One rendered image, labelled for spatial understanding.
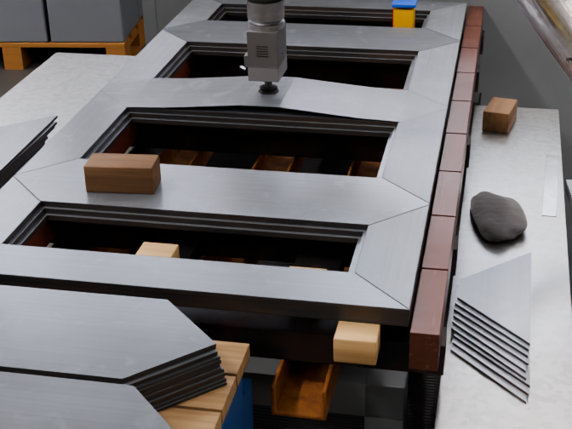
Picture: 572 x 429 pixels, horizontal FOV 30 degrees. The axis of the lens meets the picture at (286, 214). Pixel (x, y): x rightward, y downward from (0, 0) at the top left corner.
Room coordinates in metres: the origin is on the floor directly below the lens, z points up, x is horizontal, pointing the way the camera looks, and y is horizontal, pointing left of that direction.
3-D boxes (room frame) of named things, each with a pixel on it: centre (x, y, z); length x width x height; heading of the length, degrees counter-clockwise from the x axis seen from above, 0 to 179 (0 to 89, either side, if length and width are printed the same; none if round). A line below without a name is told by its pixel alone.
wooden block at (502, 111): (2.32, -0.50, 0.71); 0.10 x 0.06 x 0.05; 157
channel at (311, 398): (2.05, -0.19, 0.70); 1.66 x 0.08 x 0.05; 168
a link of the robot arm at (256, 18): (2.10, 0.03, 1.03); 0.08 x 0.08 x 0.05
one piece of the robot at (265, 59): (2.10, 0.04, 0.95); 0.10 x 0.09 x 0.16; 77
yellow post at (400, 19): (2.65, -0.31, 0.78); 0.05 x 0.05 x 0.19; 78
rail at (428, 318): (2.02, -0.36, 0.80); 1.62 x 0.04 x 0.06; 168
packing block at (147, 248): (1.50, 0.21, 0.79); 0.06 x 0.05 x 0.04; 78
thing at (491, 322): (1.46, -0.33, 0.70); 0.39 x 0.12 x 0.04; 168
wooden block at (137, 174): (1.68, 0.28, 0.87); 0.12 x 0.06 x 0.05; 82
